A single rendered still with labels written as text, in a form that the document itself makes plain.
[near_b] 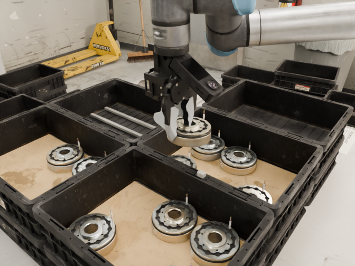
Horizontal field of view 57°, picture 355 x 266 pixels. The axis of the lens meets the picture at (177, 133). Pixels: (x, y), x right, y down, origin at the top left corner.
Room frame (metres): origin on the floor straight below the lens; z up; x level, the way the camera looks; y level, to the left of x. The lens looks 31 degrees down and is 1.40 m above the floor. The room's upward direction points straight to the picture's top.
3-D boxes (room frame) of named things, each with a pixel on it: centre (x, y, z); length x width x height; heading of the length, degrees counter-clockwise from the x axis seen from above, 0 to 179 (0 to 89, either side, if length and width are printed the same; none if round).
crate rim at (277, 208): (0.72, -0.13, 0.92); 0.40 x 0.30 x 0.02; 52
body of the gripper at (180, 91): (0.66, 0.02, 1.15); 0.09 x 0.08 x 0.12; 48
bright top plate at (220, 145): (0.84, -0.09, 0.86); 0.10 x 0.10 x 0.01
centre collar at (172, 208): (0.54, 0.01, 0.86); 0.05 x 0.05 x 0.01
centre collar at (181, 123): (0.67, -0.03, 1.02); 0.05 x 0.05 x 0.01
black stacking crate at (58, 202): (0.49, 0.05, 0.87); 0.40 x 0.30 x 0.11; 52
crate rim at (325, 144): (0.96, -0.32, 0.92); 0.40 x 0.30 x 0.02; 52
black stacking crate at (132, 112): (0.97, 0.18, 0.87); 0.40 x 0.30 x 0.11; 52
